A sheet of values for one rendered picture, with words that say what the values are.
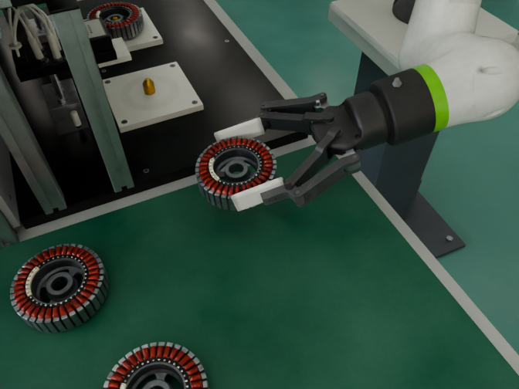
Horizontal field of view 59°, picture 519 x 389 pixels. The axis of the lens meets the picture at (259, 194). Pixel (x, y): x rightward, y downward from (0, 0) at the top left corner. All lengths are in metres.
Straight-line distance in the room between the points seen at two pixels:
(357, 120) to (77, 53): 0.35
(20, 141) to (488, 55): 0.59
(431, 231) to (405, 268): 1.03
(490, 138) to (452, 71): 1.52
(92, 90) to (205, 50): 0.43
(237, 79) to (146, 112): 0.19
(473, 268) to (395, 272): 1.03
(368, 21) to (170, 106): 0.52
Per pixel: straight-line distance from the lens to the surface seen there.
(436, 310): 0.64
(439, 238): 1.67
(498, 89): 0.65
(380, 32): 1.08
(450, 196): 1.84
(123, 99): 0.86
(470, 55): 0.65
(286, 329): 0.58
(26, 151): 0.65
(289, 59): 2.40
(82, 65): 0.59
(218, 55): 0.97
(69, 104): 0.81
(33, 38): 0.77
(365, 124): 0.60
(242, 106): 0.83
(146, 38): 1.03
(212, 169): 0.62
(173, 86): 0.87
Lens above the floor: 1.28
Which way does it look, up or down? 49 degrees down
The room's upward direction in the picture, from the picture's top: straight up
